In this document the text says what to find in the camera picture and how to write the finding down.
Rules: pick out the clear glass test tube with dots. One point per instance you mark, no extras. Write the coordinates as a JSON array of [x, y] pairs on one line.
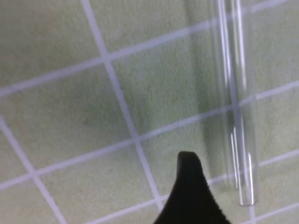
[[232, 36]]

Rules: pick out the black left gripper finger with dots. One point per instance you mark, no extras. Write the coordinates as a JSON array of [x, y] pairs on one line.
[[191, 200]]

